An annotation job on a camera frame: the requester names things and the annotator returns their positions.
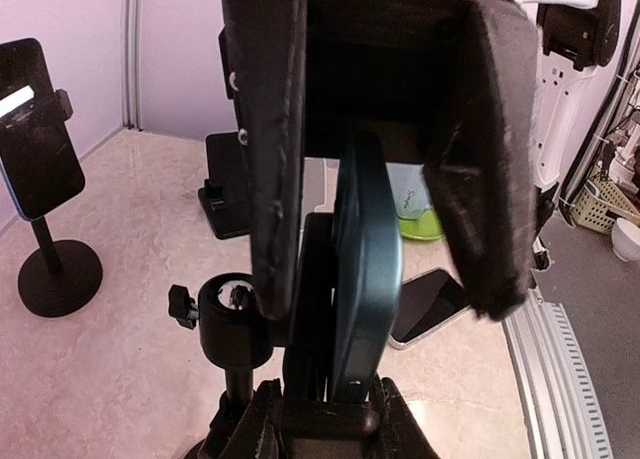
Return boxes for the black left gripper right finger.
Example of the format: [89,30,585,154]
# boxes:
[369,376,439,459]

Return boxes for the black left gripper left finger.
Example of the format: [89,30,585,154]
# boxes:
[227,379,285,459]

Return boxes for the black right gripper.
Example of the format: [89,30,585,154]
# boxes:
[220,0,538,321]

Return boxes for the teal-edged black phone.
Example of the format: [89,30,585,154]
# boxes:
[328,131,403,404]

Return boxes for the black folding phone stand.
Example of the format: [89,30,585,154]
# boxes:
[198,132,250,240]

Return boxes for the black round-base phone stand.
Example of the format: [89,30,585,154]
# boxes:
[17,86,105,318]

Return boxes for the blue-edged black phone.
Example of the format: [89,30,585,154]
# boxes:
[1,38,85,221]

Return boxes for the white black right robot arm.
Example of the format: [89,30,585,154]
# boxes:
[220,0,621,320]

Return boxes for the silver folding phone stand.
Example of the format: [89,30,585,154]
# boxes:
[301,158,339,218]

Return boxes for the white-edged black phone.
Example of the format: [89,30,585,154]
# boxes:
[388,268,470,350]

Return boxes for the light blue cup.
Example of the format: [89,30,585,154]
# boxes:
[386,163,431,220]

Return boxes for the green plate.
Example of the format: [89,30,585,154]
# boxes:
[399,210,444,242]

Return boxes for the cream perforated basket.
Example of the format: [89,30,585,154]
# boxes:
[570,170,639,234]

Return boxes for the white bowl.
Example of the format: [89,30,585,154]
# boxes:
[611,218,640,262]

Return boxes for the aluminium front rail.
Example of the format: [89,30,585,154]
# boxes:
[503,287,614,459]

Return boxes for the right aluminium frame post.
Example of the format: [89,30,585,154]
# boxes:
[121,0,142,130]

